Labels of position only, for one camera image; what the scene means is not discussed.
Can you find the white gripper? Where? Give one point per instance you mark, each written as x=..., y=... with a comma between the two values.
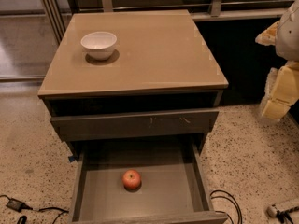
x=288, y=36

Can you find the red apple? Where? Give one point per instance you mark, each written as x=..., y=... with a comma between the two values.
x=131, y=179

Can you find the grey top drawer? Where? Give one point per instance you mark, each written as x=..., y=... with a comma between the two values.
x=126, y=125

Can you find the open grey middle drawer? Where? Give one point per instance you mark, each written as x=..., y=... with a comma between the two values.
x=172, y=190

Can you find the grey cabinet with tan top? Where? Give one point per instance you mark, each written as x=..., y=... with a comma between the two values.
x=161, y=63

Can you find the white power strip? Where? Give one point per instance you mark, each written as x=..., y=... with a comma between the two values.
x=282, y=211

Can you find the white ceramic bowl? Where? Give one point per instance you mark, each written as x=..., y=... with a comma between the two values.
x=99, y=45

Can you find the black power adapter with cable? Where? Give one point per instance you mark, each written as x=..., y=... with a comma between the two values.
x=18, y=206

